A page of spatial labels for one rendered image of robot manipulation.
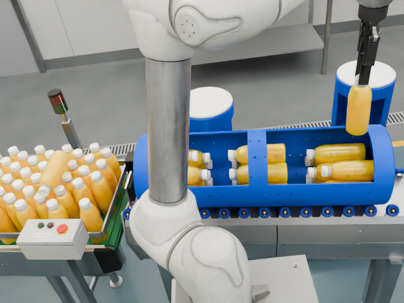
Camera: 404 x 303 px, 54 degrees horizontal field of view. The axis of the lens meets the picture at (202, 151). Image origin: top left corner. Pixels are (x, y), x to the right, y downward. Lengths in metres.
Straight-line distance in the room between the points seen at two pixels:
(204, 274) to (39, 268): 1.01
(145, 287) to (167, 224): 1.55
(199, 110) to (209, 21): 1.29
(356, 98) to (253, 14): 0.69
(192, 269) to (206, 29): 0.54
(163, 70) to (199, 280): 0.47
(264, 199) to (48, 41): 4.10
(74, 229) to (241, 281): 0.66
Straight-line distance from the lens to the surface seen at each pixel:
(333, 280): 2.51
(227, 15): 0.68
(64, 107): 1.92
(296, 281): 1.21
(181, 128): 0.91
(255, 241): 1.58
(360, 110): 1.35
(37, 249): 1.49
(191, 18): 0.67
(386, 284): 1.98
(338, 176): 1.44
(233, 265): 0.94
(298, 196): 1.40
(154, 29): 0.80
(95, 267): 1.70
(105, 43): 4.99
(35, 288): 2.82
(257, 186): 1.37
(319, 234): 1.58
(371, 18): 1.21
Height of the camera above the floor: 2.09
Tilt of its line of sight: 39 degrees down
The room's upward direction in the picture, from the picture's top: 9 degrees counter-clockwise
